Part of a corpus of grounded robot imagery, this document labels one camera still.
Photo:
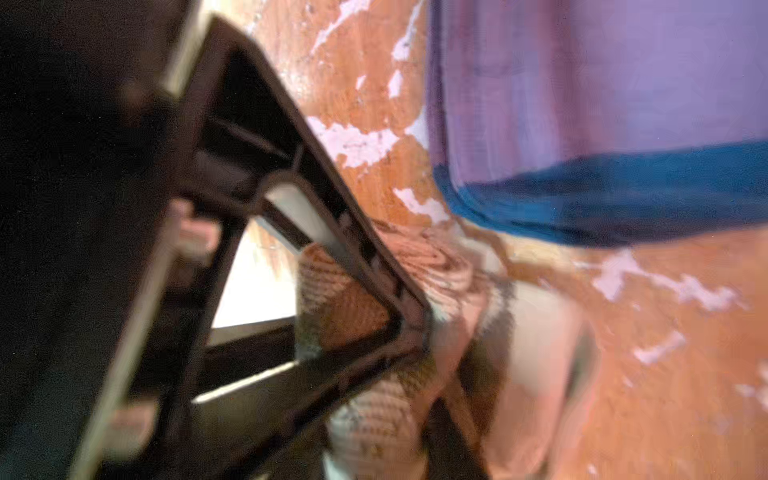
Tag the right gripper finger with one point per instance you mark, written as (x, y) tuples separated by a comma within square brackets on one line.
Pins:
[(448, 456)]

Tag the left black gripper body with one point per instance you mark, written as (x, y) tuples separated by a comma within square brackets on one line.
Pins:
[(83, 193)]

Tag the purple yellow blue sock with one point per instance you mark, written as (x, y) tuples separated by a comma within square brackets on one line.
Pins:
[(599, 123)]

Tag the beige brown argyle sock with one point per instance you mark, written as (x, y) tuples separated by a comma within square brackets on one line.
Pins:
[(515, 364)]

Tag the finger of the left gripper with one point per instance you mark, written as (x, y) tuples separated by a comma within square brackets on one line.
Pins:
[(231, 406)]

